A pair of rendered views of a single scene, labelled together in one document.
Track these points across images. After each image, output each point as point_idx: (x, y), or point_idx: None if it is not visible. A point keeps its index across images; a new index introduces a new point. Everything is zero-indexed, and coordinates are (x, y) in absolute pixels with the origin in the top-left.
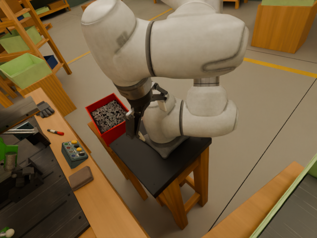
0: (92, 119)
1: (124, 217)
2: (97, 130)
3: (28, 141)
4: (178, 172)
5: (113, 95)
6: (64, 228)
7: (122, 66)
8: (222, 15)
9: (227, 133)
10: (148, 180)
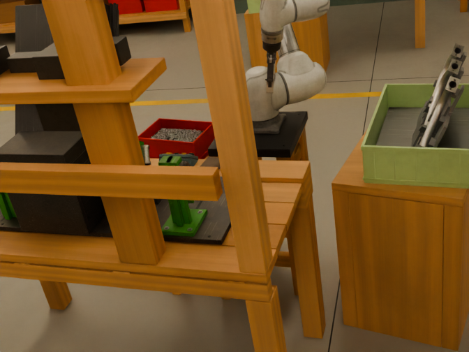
0: (162, 140)
1: (279, 163)
2: (184, 142)
3: None
4: (296, 135)
5: (159, 121)
6: None
7: (284, 15)
8: None
9: (322, 87)
10: (276, 146)
